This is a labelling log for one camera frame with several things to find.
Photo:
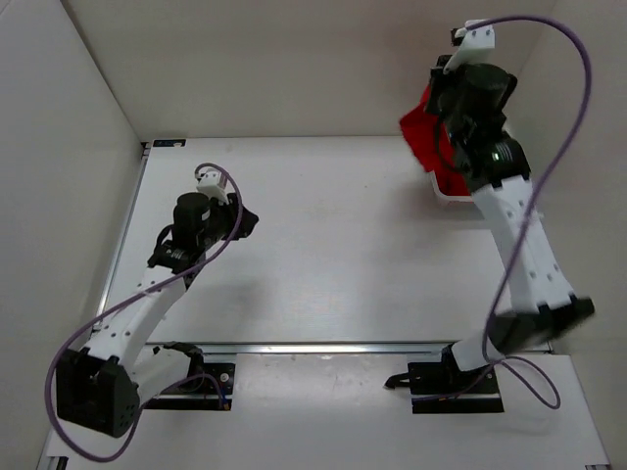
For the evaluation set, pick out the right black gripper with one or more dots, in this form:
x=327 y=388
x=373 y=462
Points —
x=442 y=80

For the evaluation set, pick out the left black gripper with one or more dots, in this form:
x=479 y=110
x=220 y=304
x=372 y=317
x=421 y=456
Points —
x=249 y=221

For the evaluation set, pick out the red t shirt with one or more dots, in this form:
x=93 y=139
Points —
x=429 y=143

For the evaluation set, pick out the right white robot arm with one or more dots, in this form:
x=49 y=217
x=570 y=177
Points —
x=543 y=304

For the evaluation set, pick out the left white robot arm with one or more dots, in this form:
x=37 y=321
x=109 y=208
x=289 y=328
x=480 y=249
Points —
x=102 y=385

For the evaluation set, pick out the white plastic basket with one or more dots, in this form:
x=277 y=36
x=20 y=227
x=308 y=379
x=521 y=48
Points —
x=448 y=198

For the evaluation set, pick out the dark label sticker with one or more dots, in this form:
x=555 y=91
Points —
x=169 y=143

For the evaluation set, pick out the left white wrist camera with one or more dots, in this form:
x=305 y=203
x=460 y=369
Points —
x=212 y=183

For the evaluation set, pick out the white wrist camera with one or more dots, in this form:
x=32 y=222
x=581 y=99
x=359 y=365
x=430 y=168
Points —
x=474 y=45
x=212 y=183

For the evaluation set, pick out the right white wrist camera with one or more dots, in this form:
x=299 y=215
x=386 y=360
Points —
x=474 y=45

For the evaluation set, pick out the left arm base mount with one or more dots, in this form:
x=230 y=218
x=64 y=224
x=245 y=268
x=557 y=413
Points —
x=209 y=382

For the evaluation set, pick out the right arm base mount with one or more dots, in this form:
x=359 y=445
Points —
x=437 y=389

